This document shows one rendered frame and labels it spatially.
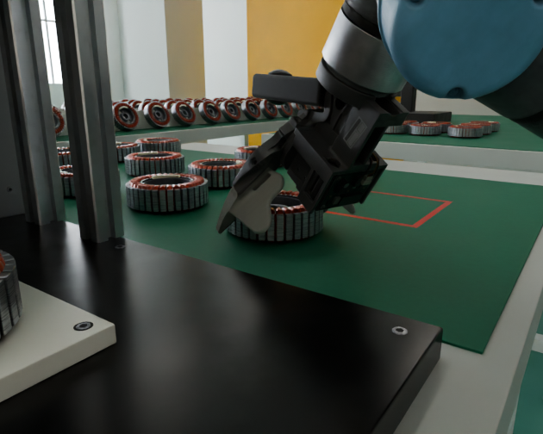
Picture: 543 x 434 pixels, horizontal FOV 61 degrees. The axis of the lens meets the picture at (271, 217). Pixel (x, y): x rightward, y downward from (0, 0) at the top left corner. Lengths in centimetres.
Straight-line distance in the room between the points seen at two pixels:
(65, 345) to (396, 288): 25
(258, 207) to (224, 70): 637
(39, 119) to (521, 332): 47
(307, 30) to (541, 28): 364
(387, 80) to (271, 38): 368
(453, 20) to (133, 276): 27
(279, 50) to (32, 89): 354
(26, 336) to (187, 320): 9
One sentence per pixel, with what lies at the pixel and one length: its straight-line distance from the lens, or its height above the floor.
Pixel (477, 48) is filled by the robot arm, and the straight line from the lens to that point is 25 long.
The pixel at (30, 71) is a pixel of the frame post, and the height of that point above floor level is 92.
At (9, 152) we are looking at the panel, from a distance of 59.
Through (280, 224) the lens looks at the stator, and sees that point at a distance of 47.
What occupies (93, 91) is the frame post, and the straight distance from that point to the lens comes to 44.
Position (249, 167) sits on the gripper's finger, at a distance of 44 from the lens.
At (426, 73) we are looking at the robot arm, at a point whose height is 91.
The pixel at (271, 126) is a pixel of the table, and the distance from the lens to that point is 240.
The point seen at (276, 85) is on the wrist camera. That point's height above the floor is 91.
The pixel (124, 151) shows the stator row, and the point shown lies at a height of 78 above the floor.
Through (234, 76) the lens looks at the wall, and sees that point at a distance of 667.
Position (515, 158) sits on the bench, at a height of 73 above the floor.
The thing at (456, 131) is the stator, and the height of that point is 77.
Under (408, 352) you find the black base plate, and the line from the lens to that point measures 27.
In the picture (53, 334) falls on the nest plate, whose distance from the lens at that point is 28.
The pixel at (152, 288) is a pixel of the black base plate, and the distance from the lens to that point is 34.
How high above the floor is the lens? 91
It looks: 16 degrees down
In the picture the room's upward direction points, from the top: straight up
